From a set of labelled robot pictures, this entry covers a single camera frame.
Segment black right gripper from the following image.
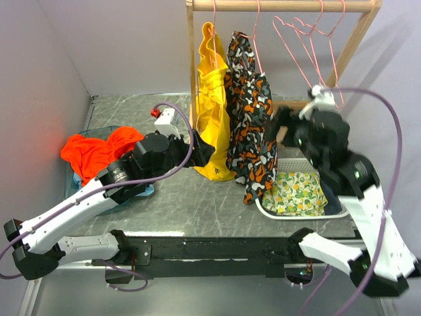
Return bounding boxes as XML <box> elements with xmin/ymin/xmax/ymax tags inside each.
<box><xmin>262</xmin><ymin>105</ymin><xmax>324</xmax><ymax>170</ymax></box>

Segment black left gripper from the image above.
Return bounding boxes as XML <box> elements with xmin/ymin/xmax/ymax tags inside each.
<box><xmin>147</xmin><ymin>128</ymin><xmax>215</xmax><ymax>184</ymax></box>

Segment orange camouflage shorts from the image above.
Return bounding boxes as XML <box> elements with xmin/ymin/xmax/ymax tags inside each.
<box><xmin>224</xmin><ymin>31</ymin><xmax>278</xmax><ymax>205</ymax></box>

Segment pink wire hanger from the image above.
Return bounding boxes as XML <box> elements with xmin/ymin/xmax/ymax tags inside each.
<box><xmin>243</xmin><ymin>0</ymin><xmax>264</xmax><ymax>74</ymax></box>
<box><xmin>272</xmin><ymin>1</ymin><xmax>332</xmax><ymax>88</ymax></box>
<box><xmin>291</xmin><ymin>1</ymin><xmax>347</xmax><ymax>88</ymax></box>

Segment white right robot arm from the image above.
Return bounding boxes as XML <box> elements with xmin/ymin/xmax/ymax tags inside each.
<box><xmin>264</xmin><ymin>107</ymin><xmax>420</xmax><ymax>298</ymax></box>

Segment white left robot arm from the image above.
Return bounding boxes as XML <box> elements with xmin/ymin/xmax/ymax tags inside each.
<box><xmin>4</xmin><ymin>131</ymin><xmax>215</xmax><ymax>280</ymax></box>

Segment yellow shorts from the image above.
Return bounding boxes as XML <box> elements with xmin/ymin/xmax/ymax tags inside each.
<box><xmin>195</xmin><ymin>37</ymin><xmax>234</xmax><ymax>181</ymax></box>

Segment bright orange shorts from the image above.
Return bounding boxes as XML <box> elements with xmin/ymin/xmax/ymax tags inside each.
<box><xmin>61</xmin><ymin>126</ymin><xmax>144</xmax><ymax>186</ymax></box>

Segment pink hanger holding yellow shorts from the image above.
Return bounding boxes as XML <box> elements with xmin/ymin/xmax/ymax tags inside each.
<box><xmin>195</xmin><ymin>1</ymin><xmax>224</xmax><ymax>132</ymax></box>

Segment white plastic basket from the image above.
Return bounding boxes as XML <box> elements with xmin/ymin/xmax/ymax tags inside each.
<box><xmin>255</xmin><ymin>158</ymin><xmax>349</xmax><ymax>221</ymax></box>

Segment light blue cloth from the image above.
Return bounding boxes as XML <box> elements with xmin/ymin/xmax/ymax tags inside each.
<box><xmin>70</xmin><ymin>172</ymin><xmax>155</xmax><ymax>197</ymax></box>

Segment lemon print cloth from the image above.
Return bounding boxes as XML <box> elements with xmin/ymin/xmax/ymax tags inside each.
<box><xmin>260</xmin><ymin>172</ymin><xmax>328</xmax><ymax>217</ymax></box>

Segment dark navy cloth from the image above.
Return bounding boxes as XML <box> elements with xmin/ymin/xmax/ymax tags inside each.
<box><xmin>320</xmin><ymin>182</ymin><xmax>343</xmax><ymax>215</ymax></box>

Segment wooden clothes rack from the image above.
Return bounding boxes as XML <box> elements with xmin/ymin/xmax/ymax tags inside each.
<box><xmin>186</xmin><ymin>1</ymin><xmax>382</xmax><ymax>132</ymax></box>

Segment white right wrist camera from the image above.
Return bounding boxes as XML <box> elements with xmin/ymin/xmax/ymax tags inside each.
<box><xmin>299</xmin><ymin>84</ymin><xmax>336</xmax><ymax>120</ymax></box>

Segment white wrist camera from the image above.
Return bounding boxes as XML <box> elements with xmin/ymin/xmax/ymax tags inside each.
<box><xmin>299</xmin><ymin>84</ymin><xmax>336</xmax><ymax>120</ymax></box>
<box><xmin>151</xmin><ymin>108</ymin><xmax>180</xmax><ymax>138</ymax></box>

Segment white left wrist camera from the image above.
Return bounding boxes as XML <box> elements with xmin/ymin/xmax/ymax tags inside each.
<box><xmin>151</xmin><ymin>108</ymin><xmax>180</xmax><ymax>138</ymax></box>

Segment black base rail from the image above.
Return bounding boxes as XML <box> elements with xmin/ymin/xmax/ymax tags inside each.
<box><xmin>111</xmin><ymin>236</ymin><xmax>319</xmax><ymax>280</ymax></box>

